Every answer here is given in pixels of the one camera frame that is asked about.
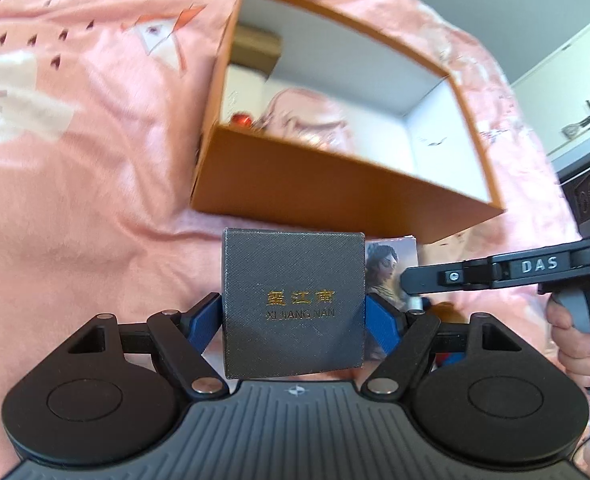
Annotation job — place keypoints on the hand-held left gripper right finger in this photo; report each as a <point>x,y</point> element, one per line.
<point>381,325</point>

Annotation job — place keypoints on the pink printed blanket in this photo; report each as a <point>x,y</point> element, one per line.
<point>100,185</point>

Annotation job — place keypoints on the orange cardboard box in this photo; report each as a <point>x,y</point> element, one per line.
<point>325,180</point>

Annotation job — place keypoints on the orange crochet fruit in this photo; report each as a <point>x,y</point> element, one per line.
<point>242,120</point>

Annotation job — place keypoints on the brown cardboard box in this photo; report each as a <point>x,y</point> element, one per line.
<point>255,50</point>

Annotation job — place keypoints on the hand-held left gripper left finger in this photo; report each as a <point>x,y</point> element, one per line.
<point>204,325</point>

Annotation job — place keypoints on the person's right hand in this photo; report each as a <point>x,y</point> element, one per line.
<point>580,355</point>

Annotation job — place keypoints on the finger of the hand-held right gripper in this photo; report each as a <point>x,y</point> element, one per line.
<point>445,276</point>

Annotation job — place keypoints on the white cabinet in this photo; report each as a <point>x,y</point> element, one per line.
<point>565,75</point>

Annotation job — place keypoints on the dark grey textured box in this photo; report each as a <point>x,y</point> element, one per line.
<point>295,270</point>

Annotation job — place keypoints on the white box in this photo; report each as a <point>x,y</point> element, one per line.
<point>242,85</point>

